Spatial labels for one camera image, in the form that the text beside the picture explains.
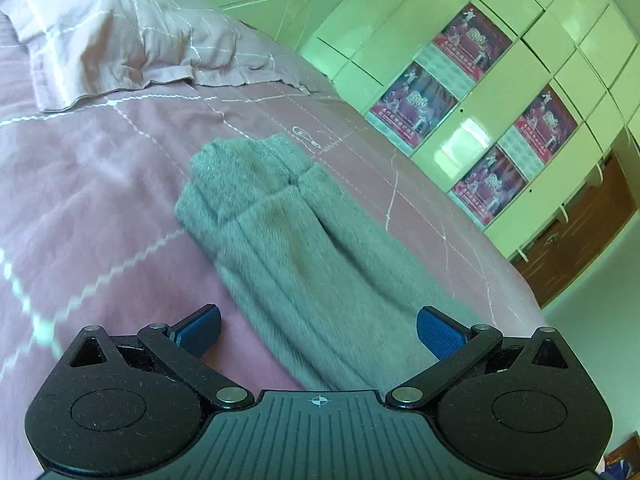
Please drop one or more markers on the grey towel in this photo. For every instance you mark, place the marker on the grey towel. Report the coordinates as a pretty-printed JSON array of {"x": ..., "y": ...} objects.
[{"x": 300, "y": 240}]

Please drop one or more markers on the red wall poster with calendar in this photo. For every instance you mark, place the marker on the red wall poster with calendar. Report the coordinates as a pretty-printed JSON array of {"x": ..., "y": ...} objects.
[
  {"x": 547, "y": 122},
  {"x": 490, "y": 185},
  {"x": 472, "y": 40},
  {"x": 415, "y": 105}
]

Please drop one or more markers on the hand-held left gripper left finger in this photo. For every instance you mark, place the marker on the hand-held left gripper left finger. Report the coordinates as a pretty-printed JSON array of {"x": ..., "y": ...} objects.
[{"x": 200, "y": 328}]

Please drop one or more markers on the pink checked pillow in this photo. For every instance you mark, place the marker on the pink checked pillow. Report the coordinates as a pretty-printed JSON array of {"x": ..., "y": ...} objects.
[{"x": 125, "y": 35}]

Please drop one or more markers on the bed with pink checked sheet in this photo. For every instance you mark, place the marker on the bed with pink checked sheet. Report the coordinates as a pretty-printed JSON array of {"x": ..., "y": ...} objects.
[{"x": 100, "y": 170}]

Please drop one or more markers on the brown wooden door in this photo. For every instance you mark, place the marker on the brown wooden door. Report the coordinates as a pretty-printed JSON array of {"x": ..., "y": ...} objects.
[{"x": 580, "y": 245}]

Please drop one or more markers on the white glossy wardrobe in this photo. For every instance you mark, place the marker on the white glossy wardrobe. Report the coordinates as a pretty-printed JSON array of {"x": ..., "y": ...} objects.
[{"x": 540, "y": 45}]

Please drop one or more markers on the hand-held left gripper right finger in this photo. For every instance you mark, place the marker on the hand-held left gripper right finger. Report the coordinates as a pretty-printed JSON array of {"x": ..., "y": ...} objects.
[{"x": 440, "y": 332}]

